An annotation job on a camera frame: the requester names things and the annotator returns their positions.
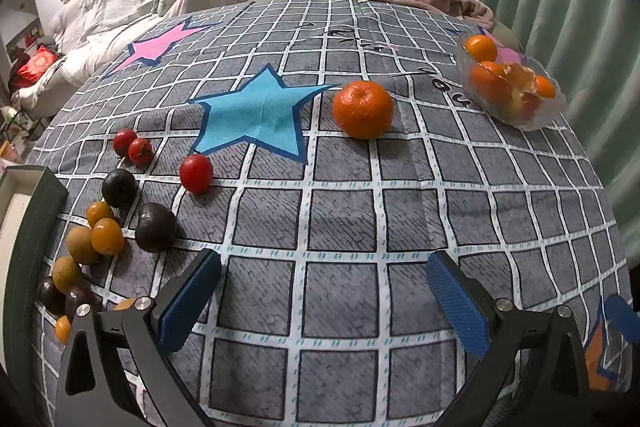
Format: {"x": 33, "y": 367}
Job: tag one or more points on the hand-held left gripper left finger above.
{"x": 187, "y": 302}

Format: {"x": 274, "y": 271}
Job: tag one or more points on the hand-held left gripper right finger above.
{"x": 457, "y": 307}

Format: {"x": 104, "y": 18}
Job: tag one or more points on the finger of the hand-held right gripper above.
{"x": 620, "y": 313}

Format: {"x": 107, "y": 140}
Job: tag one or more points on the orange kumquat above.
{"x": 100, "y": 213}
{"x": 62, "y": 328}
{"x": 107, "y": 236}
{"x": 125, "y": 304}

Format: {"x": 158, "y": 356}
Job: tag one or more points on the dark purple passion fruit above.
{"x": 155, "y": 227}
{"x": 51, "y": 296}
{"x": 119, "y": 188}
{"x": 80, "y": 299}

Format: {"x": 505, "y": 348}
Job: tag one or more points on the red cherry tomato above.
{"x": 141, "y": 152}
{"x": 196, "y": 173}
{"x": 124, "y": 141}

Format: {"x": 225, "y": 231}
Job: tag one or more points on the white box with dark rim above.
{"x": 47, "y": 192}

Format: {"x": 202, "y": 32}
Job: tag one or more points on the brown longan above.
{"x": 82, "y": 245}
{"x": 67, "y": 274}

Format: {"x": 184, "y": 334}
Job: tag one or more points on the grey grid star bedsheet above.
{"x": 340, "y": 227}

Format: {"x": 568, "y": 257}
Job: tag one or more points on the clear glass bowl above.
{"x": 530, "y": 119}

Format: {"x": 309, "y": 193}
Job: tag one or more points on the large mandarin orange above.
{"x": 363, "y": 109}

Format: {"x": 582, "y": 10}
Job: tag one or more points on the small mandarin orange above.
{"x": 546, "y": 87}
{"x": 487, "y": 82}
{"x": 481, "y": 48}

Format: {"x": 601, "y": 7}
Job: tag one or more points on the orange peel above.
{"x": 520, "y": 79}

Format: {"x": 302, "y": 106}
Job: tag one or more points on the red square cushion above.
{"x": 37, "y": 67}

